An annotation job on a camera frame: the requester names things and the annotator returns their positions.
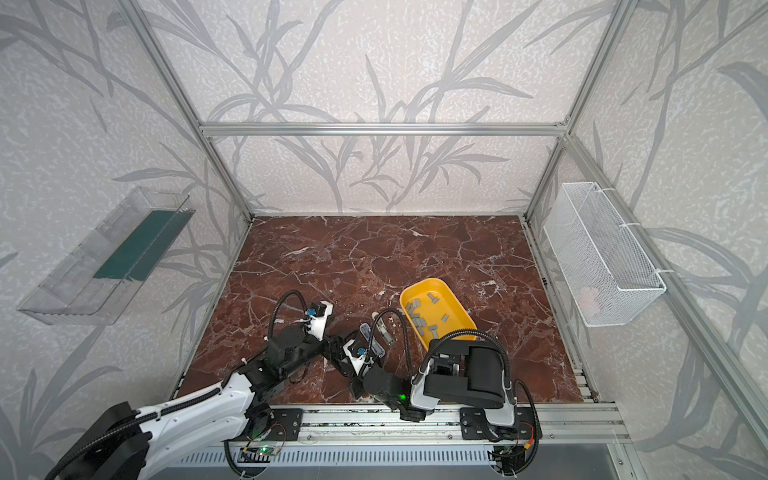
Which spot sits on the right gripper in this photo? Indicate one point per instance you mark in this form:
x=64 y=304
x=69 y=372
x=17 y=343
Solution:
x=372 y=347

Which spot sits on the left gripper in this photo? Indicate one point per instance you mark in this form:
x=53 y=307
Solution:
x=330 y=348

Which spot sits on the white mini stapler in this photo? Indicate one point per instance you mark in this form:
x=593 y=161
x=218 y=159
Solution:
x=383 y=329

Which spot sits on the blue mini stapler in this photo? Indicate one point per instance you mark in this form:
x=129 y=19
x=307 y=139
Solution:
x=375 y=349

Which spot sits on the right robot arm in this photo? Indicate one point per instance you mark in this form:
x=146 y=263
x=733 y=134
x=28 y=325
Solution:
x=470 y=369

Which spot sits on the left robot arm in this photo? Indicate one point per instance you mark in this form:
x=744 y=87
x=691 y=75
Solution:
x=128 y=443

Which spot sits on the yellow plastic tray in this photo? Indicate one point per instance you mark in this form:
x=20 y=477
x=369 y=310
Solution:
x=428 y=325

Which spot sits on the small green circuit board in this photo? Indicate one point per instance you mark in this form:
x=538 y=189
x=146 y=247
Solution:
x=262 y=453

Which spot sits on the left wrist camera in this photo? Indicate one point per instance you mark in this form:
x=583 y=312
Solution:
x=317 y=317

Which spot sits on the grey slotted cable duct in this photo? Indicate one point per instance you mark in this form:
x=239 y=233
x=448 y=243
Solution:
x=339 y=456

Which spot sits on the aluminium front rail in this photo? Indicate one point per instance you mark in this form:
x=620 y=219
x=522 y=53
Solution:
x=371 y=424

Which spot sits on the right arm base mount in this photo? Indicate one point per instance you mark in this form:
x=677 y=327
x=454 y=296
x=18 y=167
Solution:
x=475 y=425

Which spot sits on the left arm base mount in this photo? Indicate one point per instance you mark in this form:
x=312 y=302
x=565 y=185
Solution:
x=282 y=424

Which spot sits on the white wire mesh basket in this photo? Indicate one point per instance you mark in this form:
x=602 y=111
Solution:
x=609 y=275

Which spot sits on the clear plastic wall shelf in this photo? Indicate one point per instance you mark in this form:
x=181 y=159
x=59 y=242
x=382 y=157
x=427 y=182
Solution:
x=96 y=282

